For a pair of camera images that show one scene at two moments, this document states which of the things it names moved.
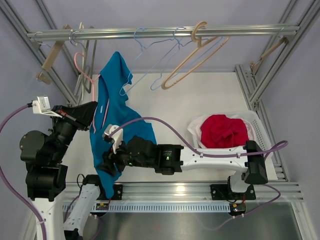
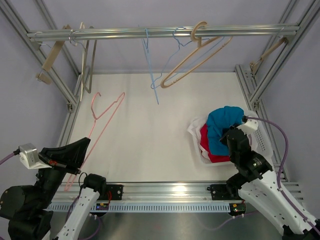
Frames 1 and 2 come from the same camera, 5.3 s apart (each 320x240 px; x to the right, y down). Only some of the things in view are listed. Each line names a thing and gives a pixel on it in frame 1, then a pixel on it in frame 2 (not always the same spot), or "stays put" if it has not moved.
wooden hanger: (195, 39) stays put
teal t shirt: (110, 106) to (218, 120)
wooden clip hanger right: (253, 66) stays put
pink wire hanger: (87, 76) to (72, 181)
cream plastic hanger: (85, 52) stays put
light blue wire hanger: (178, 49) stays put
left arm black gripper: (81, 115) to (69, 157)
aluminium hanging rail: (165, 31) stays put
